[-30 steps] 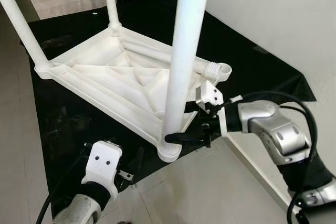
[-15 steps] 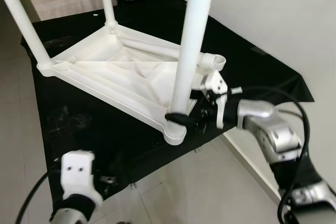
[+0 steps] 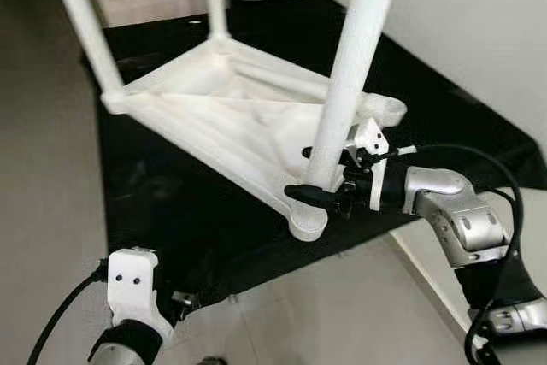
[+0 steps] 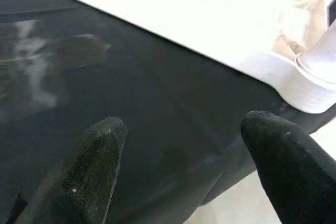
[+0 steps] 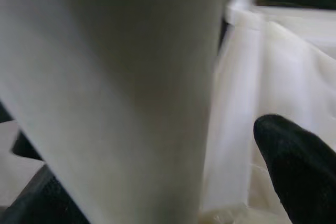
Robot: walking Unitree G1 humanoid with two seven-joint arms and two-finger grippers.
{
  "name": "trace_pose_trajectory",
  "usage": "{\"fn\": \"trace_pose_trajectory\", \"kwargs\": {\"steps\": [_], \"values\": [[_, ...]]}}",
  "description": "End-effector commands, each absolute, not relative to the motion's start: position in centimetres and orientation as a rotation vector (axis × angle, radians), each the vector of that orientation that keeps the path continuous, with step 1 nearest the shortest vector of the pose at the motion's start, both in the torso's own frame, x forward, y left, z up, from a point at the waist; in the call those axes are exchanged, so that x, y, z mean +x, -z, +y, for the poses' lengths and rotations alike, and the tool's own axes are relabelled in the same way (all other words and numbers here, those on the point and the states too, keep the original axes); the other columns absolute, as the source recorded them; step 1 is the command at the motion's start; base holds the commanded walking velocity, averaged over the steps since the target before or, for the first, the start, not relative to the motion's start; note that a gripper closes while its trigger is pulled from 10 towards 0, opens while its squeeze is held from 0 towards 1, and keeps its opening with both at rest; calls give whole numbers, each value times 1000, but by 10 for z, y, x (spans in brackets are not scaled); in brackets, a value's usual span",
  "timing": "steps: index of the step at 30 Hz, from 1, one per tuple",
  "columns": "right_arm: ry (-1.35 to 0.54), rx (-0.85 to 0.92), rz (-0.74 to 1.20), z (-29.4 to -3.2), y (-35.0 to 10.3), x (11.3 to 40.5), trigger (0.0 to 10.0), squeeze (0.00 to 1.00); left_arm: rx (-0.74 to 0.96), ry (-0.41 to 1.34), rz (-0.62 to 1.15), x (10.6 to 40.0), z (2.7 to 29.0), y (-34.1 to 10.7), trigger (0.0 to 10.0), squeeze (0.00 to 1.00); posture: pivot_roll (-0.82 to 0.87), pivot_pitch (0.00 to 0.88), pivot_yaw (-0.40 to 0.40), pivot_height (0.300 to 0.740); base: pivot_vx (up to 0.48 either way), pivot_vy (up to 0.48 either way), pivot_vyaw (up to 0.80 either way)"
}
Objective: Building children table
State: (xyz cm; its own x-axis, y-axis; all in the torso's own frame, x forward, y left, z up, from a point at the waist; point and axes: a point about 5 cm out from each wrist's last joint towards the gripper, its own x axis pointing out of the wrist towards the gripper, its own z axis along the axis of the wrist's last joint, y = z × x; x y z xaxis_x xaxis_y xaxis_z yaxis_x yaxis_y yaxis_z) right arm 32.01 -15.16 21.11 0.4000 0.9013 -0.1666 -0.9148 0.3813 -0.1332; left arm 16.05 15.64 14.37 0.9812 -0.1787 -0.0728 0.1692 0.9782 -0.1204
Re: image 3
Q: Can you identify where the black tablecloth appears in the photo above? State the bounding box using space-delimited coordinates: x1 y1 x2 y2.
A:
85 0 547 306

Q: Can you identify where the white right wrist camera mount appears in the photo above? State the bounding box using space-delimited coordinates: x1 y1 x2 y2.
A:
346 117 418 212

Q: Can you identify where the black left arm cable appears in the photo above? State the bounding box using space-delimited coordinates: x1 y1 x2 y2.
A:
26 267 112 365

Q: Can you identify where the white plastic table top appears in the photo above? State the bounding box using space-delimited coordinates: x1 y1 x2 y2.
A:
101 33 409 242

